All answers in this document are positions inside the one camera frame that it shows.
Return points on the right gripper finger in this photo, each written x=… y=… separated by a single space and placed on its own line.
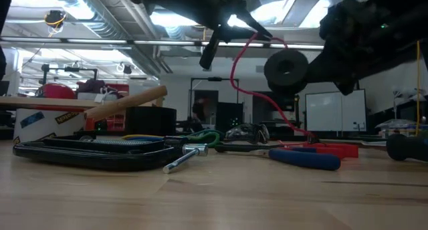
x=337 y=79

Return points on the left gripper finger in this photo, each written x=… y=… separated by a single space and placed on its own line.
x=247 y=24
x=209 y=53

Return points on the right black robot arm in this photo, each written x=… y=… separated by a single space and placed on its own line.
x=411 y=9

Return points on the white whiteboard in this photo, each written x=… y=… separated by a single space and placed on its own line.
x=334 y=109

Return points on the person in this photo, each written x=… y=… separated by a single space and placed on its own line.
x=198 y=113

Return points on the black equipment cabinet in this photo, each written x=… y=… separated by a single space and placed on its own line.
x=229 y=116

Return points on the red bit holder block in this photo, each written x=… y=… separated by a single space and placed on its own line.
x=347 y=150

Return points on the small black hand tool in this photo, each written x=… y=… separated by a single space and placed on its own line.
x=234 y=147

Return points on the black C-clamp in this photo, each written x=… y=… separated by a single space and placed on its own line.
x=83 y=159

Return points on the wooden background table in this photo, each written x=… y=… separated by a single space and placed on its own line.
x=50 y=102

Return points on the black duct tape roll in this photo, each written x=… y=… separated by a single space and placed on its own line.
x=150 y=121

